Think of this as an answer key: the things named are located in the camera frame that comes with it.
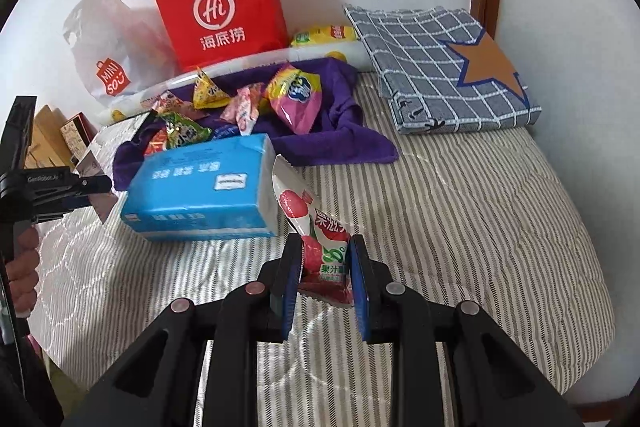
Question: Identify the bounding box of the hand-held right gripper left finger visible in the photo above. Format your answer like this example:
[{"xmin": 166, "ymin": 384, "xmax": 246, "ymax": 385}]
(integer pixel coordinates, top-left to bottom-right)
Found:
[{"xmin": 60, "ymin": 232, "xmax": 306, "ymax": 427}]

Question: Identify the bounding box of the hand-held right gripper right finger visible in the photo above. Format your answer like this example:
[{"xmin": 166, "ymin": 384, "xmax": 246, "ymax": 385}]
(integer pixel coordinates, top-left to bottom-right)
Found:
[{"xmin": 348, "ymin": 234, "xmax": 583, "ymax": 427}]

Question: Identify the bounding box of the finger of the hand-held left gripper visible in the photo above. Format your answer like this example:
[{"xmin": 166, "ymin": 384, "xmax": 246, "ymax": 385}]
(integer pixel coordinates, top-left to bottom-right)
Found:
[
  {"xmin": 72, "ymin": 176, "xmax": 115, "ymax": 198},
  {"xmin": 35, "ymin": 196, "xmax": 98, "ymax": 220}
]

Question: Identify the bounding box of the white red snack packet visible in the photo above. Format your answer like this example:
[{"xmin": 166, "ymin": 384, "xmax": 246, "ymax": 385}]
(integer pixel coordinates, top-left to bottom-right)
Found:
[{"xmin": 271, "ymin": 155, "xmax": 356, "ymax": 308}]

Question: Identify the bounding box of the blue snack packet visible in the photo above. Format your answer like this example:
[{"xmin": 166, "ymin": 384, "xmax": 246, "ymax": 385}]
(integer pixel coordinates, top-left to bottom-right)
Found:
[{"xmin": 210, "ymin": 124, "xmax": 241, "ymax": 142}]

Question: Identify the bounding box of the person's left hand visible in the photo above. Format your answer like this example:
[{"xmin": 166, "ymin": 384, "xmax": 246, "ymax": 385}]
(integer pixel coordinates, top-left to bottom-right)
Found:
[{"xmin": 7, "ymin": 227, "xmax": 41, "ymax": 319}]

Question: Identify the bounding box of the illustrated book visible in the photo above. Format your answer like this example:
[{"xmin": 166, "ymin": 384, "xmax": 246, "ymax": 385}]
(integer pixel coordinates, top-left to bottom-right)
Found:
[{"xmin": 60, "ymin": 112, "xmax": 98, "ymax": 158}]

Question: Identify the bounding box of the red gold snack packet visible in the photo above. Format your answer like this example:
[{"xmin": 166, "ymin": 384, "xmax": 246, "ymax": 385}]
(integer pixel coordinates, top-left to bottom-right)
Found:
[{"xmin": 144, "ymin": 127, "xmax": 168, "ymax": 158}]

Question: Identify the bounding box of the green snack packet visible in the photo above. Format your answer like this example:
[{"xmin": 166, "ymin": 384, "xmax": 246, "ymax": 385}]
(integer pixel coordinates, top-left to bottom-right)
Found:
[{"xmin": 159, "ymin": 112, "xmax": 213, "ymax": 150}]

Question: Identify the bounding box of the blue tissue pack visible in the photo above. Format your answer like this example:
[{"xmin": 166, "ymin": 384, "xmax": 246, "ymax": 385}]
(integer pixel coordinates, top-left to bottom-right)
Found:
[{"xmin": 121, "ymin": 133, "xmax": 280, "ymax": 243}]

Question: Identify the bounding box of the purple red snack packet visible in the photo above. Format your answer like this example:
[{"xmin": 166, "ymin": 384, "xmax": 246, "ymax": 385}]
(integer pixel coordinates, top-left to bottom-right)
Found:
[{"xmin": 150, "ymin": 89, "xmax": 196, "ymax": 118}]

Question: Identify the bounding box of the striped quilt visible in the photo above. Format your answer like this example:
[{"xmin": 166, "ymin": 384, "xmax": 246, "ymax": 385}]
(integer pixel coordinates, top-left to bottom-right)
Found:
[{"xmin": 30, "ymin": 72, "xmax": 616, "ymax": 427}]

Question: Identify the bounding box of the purple towel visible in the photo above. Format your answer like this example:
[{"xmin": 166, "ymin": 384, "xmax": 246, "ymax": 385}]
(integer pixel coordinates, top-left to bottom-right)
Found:
[{"xmin": 112, "ymin": 57, "xmax": 401, "ymax": 192}]

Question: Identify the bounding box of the yellow triangular snack packet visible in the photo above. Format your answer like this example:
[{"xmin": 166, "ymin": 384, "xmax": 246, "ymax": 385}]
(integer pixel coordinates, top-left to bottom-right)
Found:
[{"xmin": 192, "ymin": 67, "xmax": 232, "ymax": 110}]

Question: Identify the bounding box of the white plastic shopping bag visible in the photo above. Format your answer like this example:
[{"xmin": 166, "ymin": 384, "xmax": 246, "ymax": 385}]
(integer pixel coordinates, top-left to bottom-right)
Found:
[{"xmin": 62, "ymin": 0, "xmax": 176, "ymax": 100}]

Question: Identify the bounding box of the pink white snack packet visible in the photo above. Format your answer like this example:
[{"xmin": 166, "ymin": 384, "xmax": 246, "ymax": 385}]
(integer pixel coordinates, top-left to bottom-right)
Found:
[{"xmin": 222, "ymin": 82, "xmax": 266, "ymax": 136}]

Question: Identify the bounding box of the pink yellow snack packet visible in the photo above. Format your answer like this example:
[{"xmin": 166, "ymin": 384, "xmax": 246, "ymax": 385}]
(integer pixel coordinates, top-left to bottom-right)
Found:
[{"xmin": 265, "ymin": 63, "xmax": 322, "ymax": 138}]

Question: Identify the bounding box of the plaid cloth with star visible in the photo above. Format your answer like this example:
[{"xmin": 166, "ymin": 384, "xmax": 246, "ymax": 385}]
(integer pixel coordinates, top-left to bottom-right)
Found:
[{"xmin": 342, "ymin": 5, "xmax": 543, "ymax": 136}]

